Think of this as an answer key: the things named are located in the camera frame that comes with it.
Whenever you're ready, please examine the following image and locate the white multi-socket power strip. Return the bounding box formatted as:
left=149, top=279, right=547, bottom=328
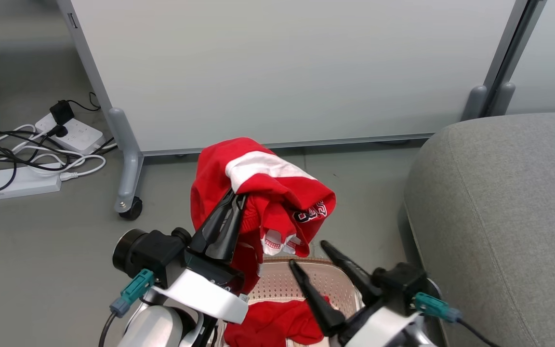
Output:
left=34, top=112, right=106, bottom=156

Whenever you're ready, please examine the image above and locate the thin black adapter cable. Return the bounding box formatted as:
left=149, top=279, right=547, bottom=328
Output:
left=68, top=91, right=101, bottom=113

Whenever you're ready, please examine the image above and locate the left teal plug black cable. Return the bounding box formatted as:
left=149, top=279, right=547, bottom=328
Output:
left=98, top=268, right=156, bottom=347

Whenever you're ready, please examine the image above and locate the grey partition foot post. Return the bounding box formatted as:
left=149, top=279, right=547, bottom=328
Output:
left=461, top=85, right=488, bottom=121
left=491, top=81, right=517, bottom=117

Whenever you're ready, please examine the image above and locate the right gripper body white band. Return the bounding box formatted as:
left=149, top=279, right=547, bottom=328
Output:
left=328, top=294, right=421, bottom=347

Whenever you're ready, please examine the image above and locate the black caster wheel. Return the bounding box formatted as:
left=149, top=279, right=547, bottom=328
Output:
left=119, top=196, right=143, bottom=221

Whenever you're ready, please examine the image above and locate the white flat power box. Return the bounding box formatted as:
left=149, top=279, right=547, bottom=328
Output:
left=0, top=163, right=63, bottom=200

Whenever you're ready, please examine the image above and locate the cream perforated laundry basket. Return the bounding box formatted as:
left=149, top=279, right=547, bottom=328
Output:
left=245, top=257, right=370, bottom=347

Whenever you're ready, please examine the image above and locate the grey partition foot with caster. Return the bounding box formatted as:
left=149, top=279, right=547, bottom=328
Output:
left=108, top=107, right=144, bottom=213

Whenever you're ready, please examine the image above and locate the right teal plug black cable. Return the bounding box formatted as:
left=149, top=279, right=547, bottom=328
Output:
left=413, top=292, right=501, bottom=347

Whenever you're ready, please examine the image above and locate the black power adapter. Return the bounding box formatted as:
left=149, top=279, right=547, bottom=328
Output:
left=49, top=99, right=75, bottom=126

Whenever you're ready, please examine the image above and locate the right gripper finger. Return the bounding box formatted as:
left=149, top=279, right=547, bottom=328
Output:
left=320, top=240, right=380, bottom=306
left=289, top=260, right=347, bottom=337

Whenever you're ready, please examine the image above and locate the grey fabric sofa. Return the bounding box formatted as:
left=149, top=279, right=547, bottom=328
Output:
left=399, top=111, right=555, bottom=347

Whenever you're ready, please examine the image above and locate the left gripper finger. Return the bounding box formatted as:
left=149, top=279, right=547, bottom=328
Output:
left=210, top=194, right=248, bottom=264
left=189, top=189, right=238, bottom=255

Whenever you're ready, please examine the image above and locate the teal plug black cable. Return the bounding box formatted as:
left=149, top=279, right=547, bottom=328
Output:
left=98, top=268, right=156, bottom=347
left=413, top=292, right=501, bottom=347

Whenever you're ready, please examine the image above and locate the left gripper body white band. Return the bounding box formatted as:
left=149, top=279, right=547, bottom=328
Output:
left=151, top=248, right=251, bottom=325

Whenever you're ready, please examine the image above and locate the narrow white partition panel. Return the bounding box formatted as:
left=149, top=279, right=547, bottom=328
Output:
left=503, top=0, right=555, bottom=116

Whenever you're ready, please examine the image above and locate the large white partition panel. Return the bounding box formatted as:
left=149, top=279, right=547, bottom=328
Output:
left=57, top=0, right=531, bottom=157

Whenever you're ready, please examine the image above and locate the red and white jersey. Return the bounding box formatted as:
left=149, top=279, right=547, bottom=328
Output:
left=190, top=137, right=337, bottom=347

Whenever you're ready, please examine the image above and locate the white cable with plug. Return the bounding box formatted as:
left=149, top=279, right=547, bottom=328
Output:
left=27, top=152, right=107, bottom=182

